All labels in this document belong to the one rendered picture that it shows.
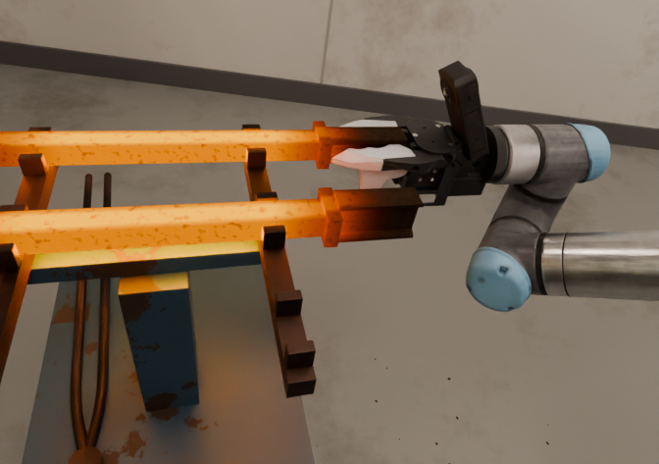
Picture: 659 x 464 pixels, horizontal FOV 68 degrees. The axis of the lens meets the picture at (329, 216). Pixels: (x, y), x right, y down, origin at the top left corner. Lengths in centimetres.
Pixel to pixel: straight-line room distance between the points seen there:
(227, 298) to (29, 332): 107
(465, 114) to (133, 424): 50
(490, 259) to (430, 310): 117
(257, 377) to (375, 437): 85
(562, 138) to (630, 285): 19
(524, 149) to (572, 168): 8
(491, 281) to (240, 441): 34
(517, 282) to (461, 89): 22
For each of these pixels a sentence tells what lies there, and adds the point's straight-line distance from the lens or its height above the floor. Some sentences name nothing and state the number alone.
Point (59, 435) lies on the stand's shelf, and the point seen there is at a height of 75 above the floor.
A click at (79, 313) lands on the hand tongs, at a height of 76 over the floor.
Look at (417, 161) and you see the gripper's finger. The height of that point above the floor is 101.
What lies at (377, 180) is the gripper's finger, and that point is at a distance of 56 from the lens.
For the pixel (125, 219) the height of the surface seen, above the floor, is 102.
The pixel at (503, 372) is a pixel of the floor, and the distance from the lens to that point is 171.
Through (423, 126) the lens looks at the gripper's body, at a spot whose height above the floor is 102.
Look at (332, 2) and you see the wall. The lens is 254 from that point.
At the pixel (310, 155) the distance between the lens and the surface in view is 54.
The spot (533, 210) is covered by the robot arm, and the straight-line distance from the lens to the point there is 70.
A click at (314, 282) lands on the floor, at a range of 174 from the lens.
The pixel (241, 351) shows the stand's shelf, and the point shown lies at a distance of 67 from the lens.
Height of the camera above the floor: 131
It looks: 41 degrees down
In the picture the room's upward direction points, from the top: 10 degrees clockwise
